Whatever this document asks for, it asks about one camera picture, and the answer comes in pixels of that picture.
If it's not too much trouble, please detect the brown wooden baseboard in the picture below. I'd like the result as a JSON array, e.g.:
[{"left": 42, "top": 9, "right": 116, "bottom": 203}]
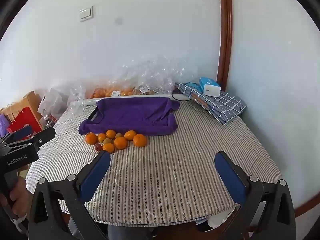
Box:
[{"left": 294, "top": 197, "right": 320, "bottom": 218}]

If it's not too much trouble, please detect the brown paper bag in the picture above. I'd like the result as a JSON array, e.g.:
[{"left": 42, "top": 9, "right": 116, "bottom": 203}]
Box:
[{"left": 0, "top": 102, "right": 24, "bottom": 127}]

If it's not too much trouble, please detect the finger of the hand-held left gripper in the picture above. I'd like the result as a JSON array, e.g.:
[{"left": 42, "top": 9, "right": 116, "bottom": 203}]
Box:
[
  {"left": 0, "top": 125, "right": 33, "bottom": 146},
  {"left": 30, "top": 127, "right": 56, "bottom": 152}
]

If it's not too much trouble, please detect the brown cardboard box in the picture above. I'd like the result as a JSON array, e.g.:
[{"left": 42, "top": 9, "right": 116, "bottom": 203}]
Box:
[{"left": 22, "top": 91, "right": 43, "bottom": 121}]

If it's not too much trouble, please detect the black cable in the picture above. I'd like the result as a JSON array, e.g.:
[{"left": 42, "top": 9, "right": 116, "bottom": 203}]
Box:
[{"left": 171, "top": 89, "right": 195, "bottom": 103}]

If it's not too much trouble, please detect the clear bag of brown fruits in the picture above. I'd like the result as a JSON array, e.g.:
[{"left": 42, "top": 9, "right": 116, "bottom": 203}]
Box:
[{"left": 134, "top": 85, "right": 162, "bottom": 96}]

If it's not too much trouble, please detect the clear bag of oranges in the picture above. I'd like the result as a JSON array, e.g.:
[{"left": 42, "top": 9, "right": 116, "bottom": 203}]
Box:
[{"left": 87, "top": 84, "right": 135, "bottom": 99}]

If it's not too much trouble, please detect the purple towel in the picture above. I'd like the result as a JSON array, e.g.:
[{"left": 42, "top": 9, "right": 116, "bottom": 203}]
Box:
[{"left": 78, "top": 97, "right": 180, "bottom": 137}]

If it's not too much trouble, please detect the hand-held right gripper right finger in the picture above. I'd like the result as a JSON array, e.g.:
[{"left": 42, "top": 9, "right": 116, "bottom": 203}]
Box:
[{"left": 214, "top": 151, "right": 297, "bottom": 240}]

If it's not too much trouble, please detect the brown wooden door frame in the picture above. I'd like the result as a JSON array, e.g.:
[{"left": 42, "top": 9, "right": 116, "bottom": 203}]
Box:
[{"left": 216, "top": 0, "right": 233, "bottom": 91}]

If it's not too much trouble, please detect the small crumpled clear plastic bag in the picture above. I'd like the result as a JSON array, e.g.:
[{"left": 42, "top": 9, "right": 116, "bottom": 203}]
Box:
[{"left": 66, "top": 84, "right": 87, "bottom": 113}]

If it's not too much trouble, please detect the white light switch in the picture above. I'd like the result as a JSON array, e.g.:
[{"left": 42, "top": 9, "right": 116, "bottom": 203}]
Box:
[{"left": 79, "top": 5, "right": 94, "bottom": 22}]

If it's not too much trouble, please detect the large crumpled clear plastic bag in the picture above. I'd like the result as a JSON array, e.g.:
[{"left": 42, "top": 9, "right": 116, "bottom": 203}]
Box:
[{"left": 107, "top": 55, "right": 199, "bottom": 96}]

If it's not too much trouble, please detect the white plastic bag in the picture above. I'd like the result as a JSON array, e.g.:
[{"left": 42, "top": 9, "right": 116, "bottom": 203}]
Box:
[{"left": 37, "top": 87, "right": 68, "bottom": 117}]

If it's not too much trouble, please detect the white container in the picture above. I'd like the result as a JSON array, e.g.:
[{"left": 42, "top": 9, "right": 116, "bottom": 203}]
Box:
[{"left": 207, "top": 207, "right": 237, "bottom": 228}]

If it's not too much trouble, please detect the striped grey quilt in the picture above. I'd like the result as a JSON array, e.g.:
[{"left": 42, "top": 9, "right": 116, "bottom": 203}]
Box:
[{"left": 25, "top": 97, "right": 283, "bottom": 225}]

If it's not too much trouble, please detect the blue and white tissue pack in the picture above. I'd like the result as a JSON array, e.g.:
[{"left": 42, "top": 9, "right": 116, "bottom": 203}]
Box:
[{"left": 199, "top": 77, "right": 222, "bottom": 97}]

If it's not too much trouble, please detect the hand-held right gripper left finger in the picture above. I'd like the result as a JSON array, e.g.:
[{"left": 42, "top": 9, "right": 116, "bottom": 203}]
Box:
[{"left": 28, "top": 150, "right": 111, "bottom": 240}]

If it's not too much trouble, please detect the person's left hand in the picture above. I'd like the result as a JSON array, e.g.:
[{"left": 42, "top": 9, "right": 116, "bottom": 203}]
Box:
[{"left": 0, "top": 177, "right": 34, "bottom": 220}]

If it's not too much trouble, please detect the red gift bag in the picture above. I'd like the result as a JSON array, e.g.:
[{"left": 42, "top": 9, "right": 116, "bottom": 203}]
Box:
[{"left": 7, "top": 106, "right": 43, "bottom": 142}]

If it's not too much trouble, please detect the folded blue plaid cloth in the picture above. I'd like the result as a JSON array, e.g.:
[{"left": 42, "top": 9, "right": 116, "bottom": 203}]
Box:
[{"left": 174, "top": 81, "right": 248, "bottom": 126}]

